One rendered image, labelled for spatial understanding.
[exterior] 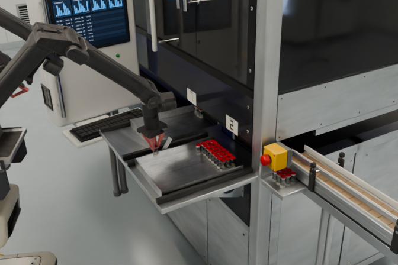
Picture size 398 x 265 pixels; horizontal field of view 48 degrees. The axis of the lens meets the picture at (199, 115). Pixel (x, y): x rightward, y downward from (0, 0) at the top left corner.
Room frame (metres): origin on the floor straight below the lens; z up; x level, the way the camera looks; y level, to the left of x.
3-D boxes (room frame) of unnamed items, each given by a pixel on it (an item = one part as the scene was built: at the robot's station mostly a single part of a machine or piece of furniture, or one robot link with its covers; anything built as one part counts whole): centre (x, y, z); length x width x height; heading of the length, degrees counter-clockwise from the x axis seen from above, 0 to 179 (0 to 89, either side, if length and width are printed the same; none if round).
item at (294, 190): (1.37, -0.32, 0.87); 0.14 x 0.13 x 0.02; 118
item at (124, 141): (1.65, 0.09, 0.87); 0.70 x 0.48 x 0.02; 28
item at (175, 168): (1.48, 0.05, 0.90); 0.34 x 0.26 x 0.04; 118
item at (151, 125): (1.50, 0.18, 1.08); 0.10 x 0.07 x 0.07; 131
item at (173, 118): (1.83, 0.11, 0.90); 0.34 x 0.26 x 0.04; 118
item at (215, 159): (1.53, -0.05, 0.90); 0.18 x 0.02 x 0.05; 28
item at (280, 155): (1.37, -0.27, 0.99); 0.08 x 0.07 x 0.07; 118
